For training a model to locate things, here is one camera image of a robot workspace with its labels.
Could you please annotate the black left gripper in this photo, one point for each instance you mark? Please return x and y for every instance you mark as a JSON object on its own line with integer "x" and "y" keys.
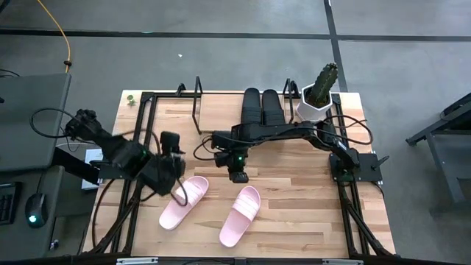
{"x": 165, "y": 173}

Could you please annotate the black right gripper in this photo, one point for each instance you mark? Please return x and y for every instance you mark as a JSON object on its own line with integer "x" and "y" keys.
{"x": 238, "y": 163}

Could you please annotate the pink slide sandal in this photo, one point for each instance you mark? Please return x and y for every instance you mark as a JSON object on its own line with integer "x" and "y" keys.
{"x": 184, "y": 210}
{"x": 239, "y": 217}

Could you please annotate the black slide sandal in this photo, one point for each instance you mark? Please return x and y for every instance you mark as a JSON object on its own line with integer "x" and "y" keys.
{"x": 273, "y": 106}
{"x": 252, "y": 105}

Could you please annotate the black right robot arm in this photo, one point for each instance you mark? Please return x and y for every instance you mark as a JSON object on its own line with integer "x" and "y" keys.
{"x": 276, "y": 130}

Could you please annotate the white control box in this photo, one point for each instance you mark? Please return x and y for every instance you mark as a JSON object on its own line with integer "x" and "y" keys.
{"x": 91, "y": 156}

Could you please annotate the small green plant sprig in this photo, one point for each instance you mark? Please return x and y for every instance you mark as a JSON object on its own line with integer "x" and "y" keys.
{"x": 131, "y": 101}

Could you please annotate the white plant pot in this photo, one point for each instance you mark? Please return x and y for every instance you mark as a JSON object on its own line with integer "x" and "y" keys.
{"x": 307, "y": 112}

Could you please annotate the dark computer desk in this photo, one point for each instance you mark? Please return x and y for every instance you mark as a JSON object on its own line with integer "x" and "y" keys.
{"x": 68, "y": 224}

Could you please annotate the small silver knob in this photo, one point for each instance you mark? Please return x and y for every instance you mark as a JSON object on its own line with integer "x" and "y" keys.
{"x": 54, "y": 244}

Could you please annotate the black computer mouse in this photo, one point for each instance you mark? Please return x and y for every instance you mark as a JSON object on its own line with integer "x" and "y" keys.
{"x": 36, "y": 210}

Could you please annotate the grey side table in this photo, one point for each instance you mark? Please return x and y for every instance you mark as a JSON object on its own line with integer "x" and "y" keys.
{"x": 29, "y": 117}

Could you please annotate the black keyboard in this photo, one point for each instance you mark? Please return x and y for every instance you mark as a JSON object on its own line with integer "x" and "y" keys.
{"x": 7, "y": 202}

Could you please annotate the dark grey metal table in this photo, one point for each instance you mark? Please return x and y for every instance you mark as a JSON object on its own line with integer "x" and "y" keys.
{"x": 452, "y": 117}

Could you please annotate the wooden shelf with black frame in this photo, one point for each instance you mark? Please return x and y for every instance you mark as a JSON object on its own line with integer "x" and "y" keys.
{"x": 221, "y": 110}

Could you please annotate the black aluminium rig frame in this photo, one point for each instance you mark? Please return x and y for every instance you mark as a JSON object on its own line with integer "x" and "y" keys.
{"x": 165, "y": 95}

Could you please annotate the silver metal bracket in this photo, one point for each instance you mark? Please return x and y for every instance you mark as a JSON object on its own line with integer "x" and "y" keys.
{"x": 136, "y": 261}
{"x": 342, "y": 262}

